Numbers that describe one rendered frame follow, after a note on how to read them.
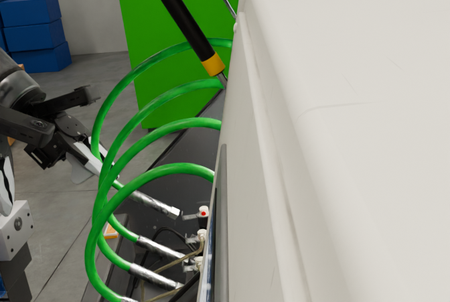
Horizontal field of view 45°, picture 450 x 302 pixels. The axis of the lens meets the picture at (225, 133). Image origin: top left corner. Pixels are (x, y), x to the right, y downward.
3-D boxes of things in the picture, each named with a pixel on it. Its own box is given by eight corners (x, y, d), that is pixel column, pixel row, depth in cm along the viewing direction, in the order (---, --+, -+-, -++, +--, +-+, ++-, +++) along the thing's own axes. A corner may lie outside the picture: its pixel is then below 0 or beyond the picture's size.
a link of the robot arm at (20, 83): (32, 68, 101) (5, 71, 93) (49, 86, 101) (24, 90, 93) (10, 98, 103) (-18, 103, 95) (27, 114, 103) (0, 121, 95)
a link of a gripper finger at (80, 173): (96, 199, 97) (61, 162, 98) (116, 177, 95) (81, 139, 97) (87, 203, 94) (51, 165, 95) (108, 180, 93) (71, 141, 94)
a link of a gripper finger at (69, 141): (92, 163, 97) (60, 129, 98) (98, 157, 96) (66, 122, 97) (78, 168, 92) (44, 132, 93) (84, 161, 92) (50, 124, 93)
